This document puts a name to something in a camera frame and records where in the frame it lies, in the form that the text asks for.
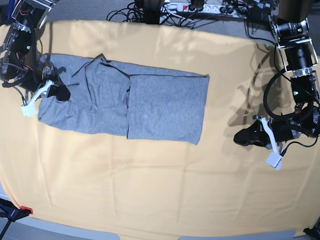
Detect grey t-shirt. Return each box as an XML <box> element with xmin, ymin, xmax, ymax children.
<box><xmin>38</xmin><ymin>54</ymin><xmax>210</xmax><ymax>145</ymax></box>

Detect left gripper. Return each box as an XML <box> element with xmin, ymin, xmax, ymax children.
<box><xmin>233</xmin><ymin>115</ymin><xmax>284</xmax><ymax>155</ymax></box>

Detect yellow table cloth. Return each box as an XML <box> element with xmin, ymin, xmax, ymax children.
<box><xmin>0</xmin><ymin>20</ymin><xmax>320</xmax><ymax>240</ymax></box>

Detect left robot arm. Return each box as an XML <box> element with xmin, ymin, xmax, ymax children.
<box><xmin>233</xmin><ymin>0</ymin><xmax>320</xmax><ymax>150</ymax></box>

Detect black power adapter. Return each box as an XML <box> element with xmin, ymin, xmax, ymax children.
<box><xmin>247</xmin><ymin>7</ymin><xmax>271</xmax><ymax>26</ymax></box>

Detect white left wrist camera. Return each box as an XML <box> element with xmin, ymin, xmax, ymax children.
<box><xmin>266</xmin><ymin>152</ymin><xmax>283</xmax><ymax>171</ymax></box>

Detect blue red table clamp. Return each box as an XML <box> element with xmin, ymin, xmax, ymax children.
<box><xmin>0</xmin><ymin>198</ymin><xmax>34</xmax><ymax>222</ymax></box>

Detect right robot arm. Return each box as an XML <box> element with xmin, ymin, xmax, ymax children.
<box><xmin>0</xmin><ymin>0</ymin><xmax>71</xmax><ymax>102</ymax></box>

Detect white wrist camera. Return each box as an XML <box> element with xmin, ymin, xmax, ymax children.
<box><xmin>20</xmin><ymin>103</ymin><xmax>37</xmax><ymax>117</ymax></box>
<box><xmin>266</xmin><ymin>152</ymin><xmax>283</xmax><ymax>171</ymax></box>

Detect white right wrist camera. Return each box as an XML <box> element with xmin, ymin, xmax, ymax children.
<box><xmin>20</xmin><ymin>103</ymin><xmax>37</xmax><ymax>117</ymax></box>

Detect tangled black cables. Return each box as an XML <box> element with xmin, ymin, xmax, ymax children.
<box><xmin>106</xmin><ymin>0</ymin><xmax>296</xmax><ymax>47</ymax></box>

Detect black clamp right corner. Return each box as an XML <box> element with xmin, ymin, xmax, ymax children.
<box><xmin>303</xmin><ymin>222</ymin><xmax>320</xmax><ymax>240</ymax></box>

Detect white power strip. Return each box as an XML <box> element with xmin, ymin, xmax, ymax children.
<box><xmin>162</xmin><ymin>1</ymin><xmax>247</xmax><ymax>19</ymax></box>

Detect black table post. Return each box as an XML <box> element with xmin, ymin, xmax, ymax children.
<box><xmin>134</xmin><ymin>0</ymin><xmax>165</xmax><ymax>25</ymax></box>

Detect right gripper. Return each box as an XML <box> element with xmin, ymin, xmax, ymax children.
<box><xmin>24</xmin><ymin>66</ymin><xmax>71</xmax><ymax>104</ymax></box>

